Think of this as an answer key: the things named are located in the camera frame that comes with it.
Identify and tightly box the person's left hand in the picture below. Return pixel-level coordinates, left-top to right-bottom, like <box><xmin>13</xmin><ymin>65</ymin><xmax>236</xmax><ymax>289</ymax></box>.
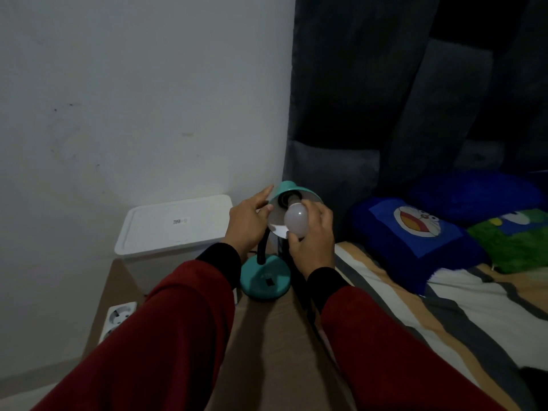
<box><xmin>222</xmin><ymin>185</ymin><xmax>275</xmax><ymax>264</ymax></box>

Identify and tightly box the person's right hand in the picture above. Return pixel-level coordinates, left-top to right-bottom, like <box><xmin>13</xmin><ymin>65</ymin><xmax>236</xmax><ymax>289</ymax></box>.
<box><xmin>285</xmin><ymin>199</ymin><xmax>336</xmax><ymax>281</ymax></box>

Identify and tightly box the white light bulb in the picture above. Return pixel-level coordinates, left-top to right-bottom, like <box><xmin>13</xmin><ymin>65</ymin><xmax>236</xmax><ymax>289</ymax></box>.
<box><xmin>283</xmin><ymin>202</ymin><xmax>310</xmax><ymax>239</ymax></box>

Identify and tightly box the teal desk lamp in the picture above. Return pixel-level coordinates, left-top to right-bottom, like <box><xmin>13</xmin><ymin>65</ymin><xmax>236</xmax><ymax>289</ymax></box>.
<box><xmin>239</xmin><ymin>180</ymin><xmax>323</xmax><ymax>301</ymax></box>

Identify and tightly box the white storage box lid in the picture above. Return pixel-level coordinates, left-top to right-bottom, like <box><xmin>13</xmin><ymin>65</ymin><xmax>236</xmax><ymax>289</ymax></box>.
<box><xmin>114</xmin><ymin>194</ymin><xmax>234</xmax><ymax>257</ymax></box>

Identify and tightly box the white power strip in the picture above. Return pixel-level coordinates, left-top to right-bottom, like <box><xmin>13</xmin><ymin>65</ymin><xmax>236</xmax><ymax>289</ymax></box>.
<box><xmin>98</xmin><ymin>301</ymin><xmax>139</xmax><ymax>345</ymax></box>

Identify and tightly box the person's left forearm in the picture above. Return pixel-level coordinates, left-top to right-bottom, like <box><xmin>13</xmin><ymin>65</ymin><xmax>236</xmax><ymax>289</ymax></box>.
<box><xmin>32</xmin><ymin>242</ymin><xmax>243</xmax><ymax>411</ymax></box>

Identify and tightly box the person's right forearm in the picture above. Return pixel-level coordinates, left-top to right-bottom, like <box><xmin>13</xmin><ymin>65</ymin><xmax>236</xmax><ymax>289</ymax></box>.
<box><xmin>306</xmin><ymin>265</ymin><xmax>506</xmax><ymax>411</ymax></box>

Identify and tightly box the blue cartoon pillow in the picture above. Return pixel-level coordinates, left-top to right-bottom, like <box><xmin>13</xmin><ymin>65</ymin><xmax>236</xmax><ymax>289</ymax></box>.
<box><xmin>349</xmin><ymin>197</ymin><xmax>491</xmax><ymax>296</ymax></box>

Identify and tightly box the white plastic storage box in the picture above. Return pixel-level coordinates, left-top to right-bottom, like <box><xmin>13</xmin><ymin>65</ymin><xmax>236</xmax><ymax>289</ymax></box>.
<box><xmin>124</xmin><ymin>248</ymin><xmax>206</xmax><ymax>296</ymax></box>

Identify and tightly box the brown wooden bedside table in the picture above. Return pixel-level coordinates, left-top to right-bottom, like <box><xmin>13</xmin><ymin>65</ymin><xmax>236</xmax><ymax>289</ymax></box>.
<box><xmin>81</xmin><ymin>252</ymin><xmax>356</xmax><ymax>411</ymax></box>

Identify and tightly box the plain blue pillow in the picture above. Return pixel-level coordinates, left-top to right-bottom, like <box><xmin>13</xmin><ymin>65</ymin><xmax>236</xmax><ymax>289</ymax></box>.
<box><xmin>406</xmin><ymin>168</ymin><xmax>547</xmax><ymax>227</ymax></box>

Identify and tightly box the striped bed sheet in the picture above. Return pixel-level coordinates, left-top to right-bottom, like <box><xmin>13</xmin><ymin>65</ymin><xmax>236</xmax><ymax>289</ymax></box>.
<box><xmin>333</xmin><ymin>241</ymin><xmax>548</xmax><ymax>411</ymax></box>

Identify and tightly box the dark grey padded headboard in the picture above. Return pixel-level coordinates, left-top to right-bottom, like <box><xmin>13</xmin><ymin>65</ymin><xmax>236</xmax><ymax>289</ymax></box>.
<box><xmin>282</xmin><ymin>0</ymin><xmax>548</xmax><ymax>244</ymax></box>

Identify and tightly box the large grey cushion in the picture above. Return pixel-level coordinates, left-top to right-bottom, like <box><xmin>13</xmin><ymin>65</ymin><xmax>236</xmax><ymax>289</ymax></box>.
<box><xmin>381</xmin><ymin>38</ymin><xmax>495</xmax><ymax>184</ymax></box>

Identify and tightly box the green pillow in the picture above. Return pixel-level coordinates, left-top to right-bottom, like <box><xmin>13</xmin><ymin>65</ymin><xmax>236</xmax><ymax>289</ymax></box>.
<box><xmin>466</xmin><ymin>208</ymin><xmax>548</xmax><ymax>275</ymax></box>

